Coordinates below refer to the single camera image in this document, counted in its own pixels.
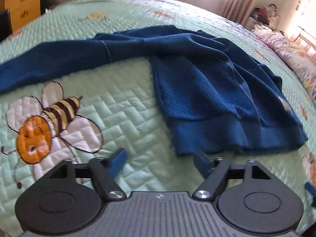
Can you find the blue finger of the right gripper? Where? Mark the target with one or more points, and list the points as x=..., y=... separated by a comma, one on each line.
x=312, y=190

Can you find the pink window curtain right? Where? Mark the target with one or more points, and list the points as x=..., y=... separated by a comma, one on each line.
x=238, y=11

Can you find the green quilted bee bedspread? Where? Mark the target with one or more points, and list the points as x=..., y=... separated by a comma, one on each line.
x=119, y=98

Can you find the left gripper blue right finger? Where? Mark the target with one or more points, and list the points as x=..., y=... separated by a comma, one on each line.
x=203, y=164

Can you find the wooden desk with drawers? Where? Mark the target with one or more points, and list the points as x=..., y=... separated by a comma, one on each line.
x=21, y=11

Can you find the blue knit sweater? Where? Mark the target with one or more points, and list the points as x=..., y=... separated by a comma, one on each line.
x=212, y=94

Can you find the floral pillow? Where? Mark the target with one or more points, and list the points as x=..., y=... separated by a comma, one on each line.
x=295, y=57

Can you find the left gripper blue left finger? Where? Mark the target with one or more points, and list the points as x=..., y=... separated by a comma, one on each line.
x=116, y=162

